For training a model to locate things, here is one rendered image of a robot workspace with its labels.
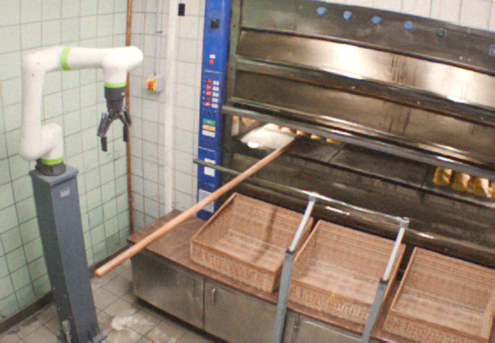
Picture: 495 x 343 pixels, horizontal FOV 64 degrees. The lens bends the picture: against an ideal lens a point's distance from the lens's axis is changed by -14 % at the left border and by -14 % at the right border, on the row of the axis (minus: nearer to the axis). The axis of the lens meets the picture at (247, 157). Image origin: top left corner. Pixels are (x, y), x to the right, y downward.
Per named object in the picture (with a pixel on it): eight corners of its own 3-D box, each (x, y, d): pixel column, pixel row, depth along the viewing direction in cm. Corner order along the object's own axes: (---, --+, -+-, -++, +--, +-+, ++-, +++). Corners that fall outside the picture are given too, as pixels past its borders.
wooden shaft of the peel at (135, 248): (100, 280, 145) (98, 273, 144) (94, 277, 147) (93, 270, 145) (297, 142, 286) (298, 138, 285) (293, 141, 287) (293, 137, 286)
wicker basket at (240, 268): (232, 228, 301) (234, 191, 291) (308, 255, 275) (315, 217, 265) (188, 260, 261) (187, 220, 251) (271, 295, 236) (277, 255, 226)
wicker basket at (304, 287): (312, 256, 274) (318, 217, 264) (396, 282, 250) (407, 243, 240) (277, 298, 234) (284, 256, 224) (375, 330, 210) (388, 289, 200)
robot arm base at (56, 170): (24, 165, 219) (23, 155, 217) (44, 157, 231) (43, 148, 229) (50, 179, 208) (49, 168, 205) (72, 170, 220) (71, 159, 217)
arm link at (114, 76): (97, 52, 166) (120, 54, 164) (113, 47, 177) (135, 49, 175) (96, 86, 172) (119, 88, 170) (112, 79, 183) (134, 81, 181)
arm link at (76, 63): (68, 72, 188) (66, 49, 184) (81, 67, 198) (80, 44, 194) (135, 74, 179) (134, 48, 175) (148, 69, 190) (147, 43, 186)
